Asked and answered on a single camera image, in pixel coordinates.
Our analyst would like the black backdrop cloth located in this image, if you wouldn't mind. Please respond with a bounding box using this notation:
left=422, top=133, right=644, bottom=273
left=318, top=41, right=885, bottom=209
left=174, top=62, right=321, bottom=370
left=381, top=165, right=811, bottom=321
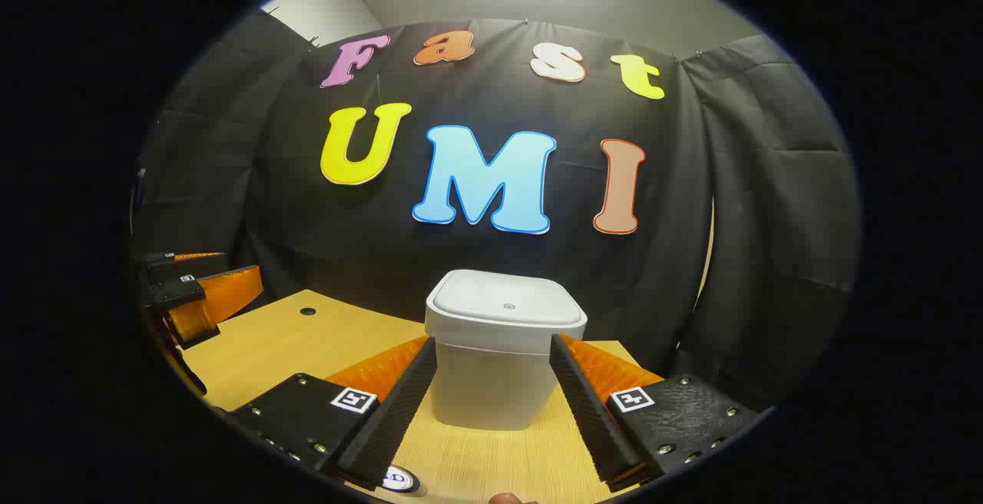
left=131, top=8, right=861, bottom=413

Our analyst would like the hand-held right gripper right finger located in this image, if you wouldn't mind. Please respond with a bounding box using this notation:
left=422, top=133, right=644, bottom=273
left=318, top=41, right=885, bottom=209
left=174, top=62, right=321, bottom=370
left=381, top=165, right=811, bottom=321
left=548, top=333, right=773, bottom=493

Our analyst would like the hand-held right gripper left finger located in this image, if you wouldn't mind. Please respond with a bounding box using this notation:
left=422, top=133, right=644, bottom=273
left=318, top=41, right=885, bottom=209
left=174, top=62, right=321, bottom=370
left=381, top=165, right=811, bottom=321
left=229, top=335, right=439, bottom=491

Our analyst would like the grey desktop garbage bin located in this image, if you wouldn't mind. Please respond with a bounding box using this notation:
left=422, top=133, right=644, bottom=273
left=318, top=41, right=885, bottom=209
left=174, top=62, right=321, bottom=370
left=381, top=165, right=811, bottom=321
left=425, top=268, right=588, bottom=432

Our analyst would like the silver pop can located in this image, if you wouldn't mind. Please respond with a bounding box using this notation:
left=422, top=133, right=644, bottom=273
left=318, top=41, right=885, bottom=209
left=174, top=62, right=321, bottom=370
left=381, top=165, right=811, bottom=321
left=382, top=466, right=421, bottom=494

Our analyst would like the wooden desktop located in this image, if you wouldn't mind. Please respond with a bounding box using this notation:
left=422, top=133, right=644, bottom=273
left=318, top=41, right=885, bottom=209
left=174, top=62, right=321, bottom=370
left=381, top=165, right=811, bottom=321
left=178, top=289, right=665, bottom=504

